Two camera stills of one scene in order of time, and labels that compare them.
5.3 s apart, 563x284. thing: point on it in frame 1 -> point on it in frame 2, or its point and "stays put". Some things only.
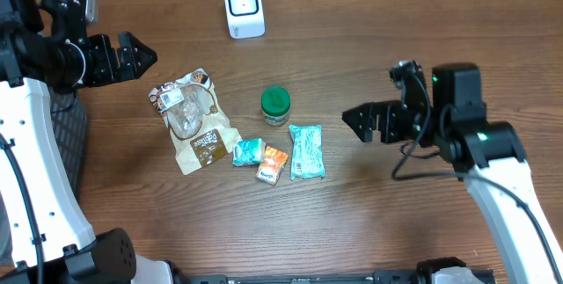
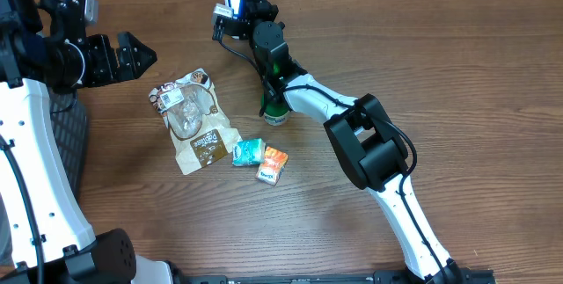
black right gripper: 391,119 -> 253,9
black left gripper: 111,70 stays put
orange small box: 272,165 stays put
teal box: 249,152 stays put
